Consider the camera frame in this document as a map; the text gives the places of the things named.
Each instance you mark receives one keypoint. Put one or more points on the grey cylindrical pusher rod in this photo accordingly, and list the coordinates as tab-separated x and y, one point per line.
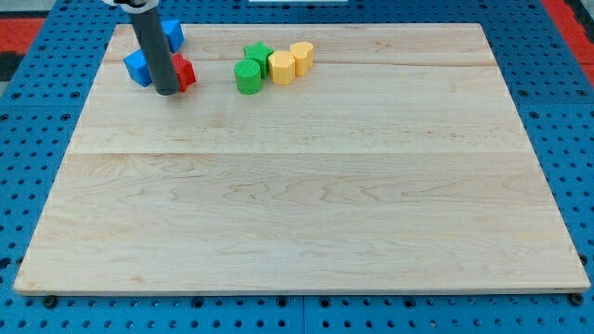
146	23

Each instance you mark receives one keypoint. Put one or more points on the blue triangle block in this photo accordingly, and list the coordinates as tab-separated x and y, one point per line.
174	34

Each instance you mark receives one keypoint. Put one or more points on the blue cube block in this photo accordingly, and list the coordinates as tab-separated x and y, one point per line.
137	68

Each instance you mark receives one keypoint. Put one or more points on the red block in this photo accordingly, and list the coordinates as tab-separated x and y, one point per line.
184	72

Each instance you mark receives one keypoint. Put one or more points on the green cylinder block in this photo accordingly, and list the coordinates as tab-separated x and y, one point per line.
248	77

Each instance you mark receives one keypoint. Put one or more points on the green star block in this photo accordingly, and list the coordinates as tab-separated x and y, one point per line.
259	52

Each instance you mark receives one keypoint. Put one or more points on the yellow hexagon block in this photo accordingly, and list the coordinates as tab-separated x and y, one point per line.
281	67

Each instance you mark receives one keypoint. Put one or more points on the yellow heart block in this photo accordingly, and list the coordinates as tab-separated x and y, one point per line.
303	53

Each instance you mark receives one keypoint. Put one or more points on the wooden board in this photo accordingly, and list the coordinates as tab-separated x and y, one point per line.
398	165

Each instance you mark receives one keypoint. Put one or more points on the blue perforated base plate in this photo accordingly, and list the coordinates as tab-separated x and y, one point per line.
544	57

